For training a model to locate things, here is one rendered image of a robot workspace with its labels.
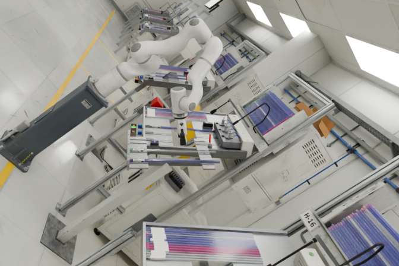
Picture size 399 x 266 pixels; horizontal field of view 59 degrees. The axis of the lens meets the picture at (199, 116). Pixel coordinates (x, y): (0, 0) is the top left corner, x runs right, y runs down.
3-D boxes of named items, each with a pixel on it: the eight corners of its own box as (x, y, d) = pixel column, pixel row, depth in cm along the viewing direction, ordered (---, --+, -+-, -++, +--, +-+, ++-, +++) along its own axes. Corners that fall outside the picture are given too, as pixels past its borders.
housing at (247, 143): (239, 159, 246) (243, 141, 241) (224, 129, 290) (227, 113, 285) (250, 160, 247) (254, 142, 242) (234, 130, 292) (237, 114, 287)
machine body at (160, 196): (89, 232, 249) (160, 185, 242) (100, 178, 313) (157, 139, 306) (146, 282, 275) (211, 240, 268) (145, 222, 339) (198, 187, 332)
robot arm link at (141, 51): (141, 72, 222) (126, 57, 209) (141, 57, 228) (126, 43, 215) (214, 43, 207) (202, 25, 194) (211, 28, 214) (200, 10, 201)
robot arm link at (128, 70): (113, 62, 220) (144, 40, 217) (130, 78, 235) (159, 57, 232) (119, 75, 213) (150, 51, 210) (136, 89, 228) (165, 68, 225)
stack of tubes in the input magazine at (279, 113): (262, 135, 243) (295, 113, 240) (243, 107, 289) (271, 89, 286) (271, 147, 248) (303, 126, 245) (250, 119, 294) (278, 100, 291)
